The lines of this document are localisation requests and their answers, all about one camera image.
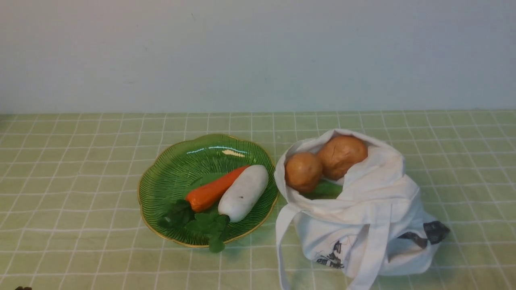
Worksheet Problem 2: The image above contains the orange carrot with leaves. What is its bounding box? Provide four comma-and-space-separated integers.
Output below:
158, 165, 249, 229

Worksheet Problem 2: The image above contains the small brown potato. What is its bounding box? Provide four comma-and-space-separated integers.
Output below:
285, 152, 323, 194

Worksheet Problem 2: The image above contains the green leafy vegetable in bag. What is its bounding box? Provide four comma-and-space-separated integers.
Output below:
302, 179, 343, 200

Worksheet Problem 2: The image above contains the large brown potato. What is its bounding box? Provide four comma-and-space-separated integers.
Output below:
317, 135, 368, 180

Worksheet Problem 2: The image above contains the white radish with leaves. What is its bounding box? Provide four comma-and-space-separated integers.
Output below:
186, 165, 269, 253

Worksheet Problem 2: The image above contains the green ribbed glass plate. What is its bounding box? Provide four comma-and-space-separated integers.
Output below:
138, 133, 278, 248

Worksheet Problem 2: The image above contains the green checkered tablecloth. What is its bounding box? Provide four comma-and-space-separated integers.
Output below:
0, 110, 516, 290

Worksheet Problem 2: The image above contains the white cloth tote bag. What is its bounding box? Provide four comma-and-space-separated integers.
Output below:
274, 128, 450, 290

